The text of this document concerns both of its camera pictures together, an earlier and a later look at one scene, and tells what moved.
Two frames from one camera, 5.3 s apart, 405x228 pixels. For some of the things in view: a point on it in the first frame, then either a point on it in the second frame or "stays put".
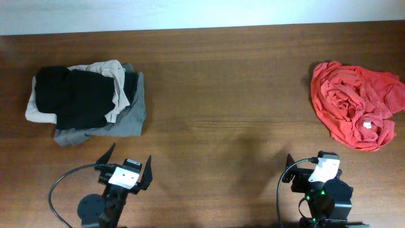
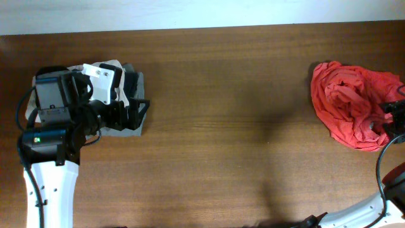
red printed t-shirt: x=356 y=104 stays put
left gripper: x=105 y=177 to x=120 y=121
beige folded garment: x=112 y=68 stays put
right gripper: x=301 y=176 to x=397 y=109
